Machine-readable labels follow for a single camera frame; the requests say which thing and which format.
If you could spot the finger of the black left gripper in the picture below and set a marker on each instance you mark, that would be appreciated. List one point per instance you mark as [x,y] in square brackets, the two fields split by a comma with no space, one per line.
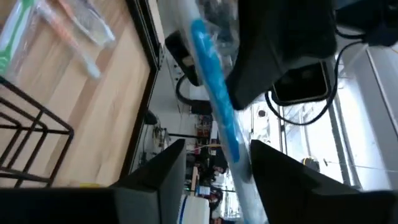
[280,31]

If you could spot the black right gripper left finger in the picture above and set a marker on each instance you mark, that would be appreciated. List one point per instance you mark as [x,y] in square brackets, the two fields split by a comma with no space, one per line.
[155,186]

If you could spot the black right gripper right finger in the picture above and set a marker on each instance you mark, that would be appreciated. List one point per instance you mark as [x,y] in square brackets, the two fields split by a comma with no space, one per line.
[280,186]

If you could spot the blue toothbrush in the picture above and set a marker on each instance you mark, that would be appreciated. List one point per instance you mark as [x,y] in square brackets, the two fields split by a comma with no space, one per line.
[214,84]

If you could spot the green toothbrush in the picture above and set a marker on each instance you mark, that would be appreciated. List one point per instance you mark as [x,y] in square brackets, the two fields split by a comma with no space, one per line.
[12,34]

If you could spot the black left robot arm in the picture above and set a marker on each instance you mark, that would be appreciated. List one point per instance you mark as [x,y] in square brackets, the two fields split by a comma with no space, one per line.
[373,21]

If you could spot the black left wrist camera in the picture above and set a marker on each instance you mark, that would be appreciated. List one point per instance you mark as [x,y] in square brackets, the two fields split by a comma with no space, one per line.
[301,82]

